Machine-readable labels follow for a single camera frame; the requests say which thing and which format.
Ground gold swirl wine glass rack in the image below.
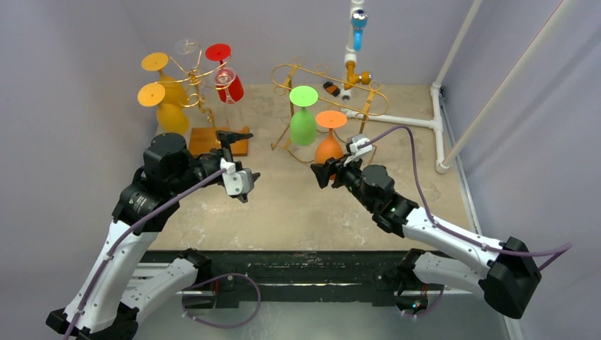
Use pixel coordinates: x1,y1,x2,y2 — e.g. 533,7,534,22
164,49,249,156

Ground orange plastic goblet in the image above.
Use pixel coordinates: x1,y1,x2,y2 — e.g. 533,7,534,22
314,110,347,164

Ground green plastic cup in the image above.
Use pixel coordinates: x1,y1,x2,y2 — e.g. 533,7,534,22
289,85,319,146

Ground gold tall wire rack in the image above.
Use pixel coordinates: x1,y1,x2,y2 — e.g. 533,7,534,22
269,57,391,165

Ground red plastic goblet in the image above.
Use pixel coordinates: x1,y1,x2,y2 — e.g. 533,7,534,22
205,43,244,103

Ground yellow goblet front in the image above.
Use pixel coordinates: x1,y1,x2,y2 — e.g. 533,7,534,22
137,83,189,135

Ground yellow goblet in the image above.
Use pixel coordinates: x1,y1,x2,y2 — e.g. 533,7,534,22
141,52,189,107
137,83,189,135

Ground clear wine glass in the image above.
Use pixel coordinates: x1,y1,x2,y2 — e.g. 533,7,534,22
174,38,203,57

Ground clear stemmed glass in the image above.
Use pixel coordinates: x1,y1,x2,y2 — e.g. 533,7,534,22
211,66,244,132

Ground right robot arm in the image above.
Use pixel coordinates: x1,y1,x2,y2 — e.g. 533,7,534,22
310,158,542,319

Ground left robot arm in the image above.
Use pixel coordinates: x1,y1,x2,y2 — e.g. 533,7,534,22
46,130,259,339

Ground small black orange object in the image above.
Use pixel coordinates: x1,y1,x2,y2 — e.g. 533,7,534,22
322,81,341,97

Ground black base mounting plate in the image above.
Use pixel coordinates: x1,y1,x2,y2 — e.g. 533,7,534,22
140,249,444,310

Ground orange faucet tap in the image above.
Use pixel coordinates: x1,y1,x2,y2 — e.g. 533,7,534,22
343,60,371,90

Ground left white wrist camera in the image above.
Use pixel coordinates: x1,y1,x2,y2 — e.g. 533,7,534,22
220,159,251,198

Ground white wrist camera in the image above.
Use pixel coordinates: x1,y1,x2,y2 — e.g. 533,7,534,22
344,134,373,166
220,159,251,198

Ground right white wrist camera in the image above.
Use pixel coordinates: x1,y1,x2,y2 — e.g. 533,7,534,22
344,134,373,166

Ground white pvc pipe frame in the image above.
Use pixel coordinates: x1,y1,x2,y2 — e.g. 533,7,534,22
339,0,485,175

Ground aluminium rail frame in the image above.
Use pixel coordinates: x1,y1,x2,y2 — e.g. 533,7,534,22
86,261,524,340

